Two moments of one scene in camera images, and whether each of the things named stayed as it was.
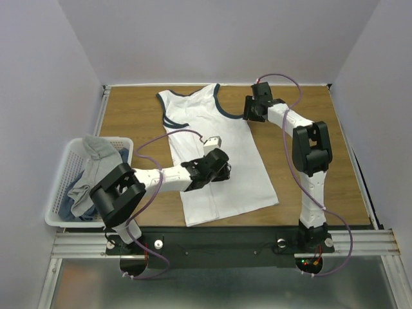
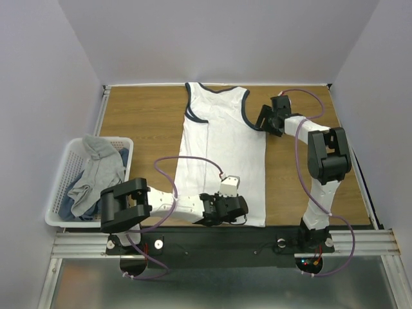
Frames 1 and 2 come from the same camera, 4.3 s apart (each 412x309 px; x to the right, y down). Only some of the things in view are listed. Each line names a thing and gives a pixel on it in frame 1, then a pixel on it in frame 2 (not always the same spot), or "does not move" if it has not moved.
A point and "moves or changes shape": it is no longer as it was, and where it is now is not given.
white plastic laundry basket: [75, 162] does not move
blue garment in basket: [65, 211] does not move
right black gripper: [250, 110] → [268, 116]
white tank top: [190, 119] moves or changes shape
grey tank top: [102, 157] does not move
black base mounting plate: [221, 247] does not move
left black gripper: [224, 174] → [217, 197]
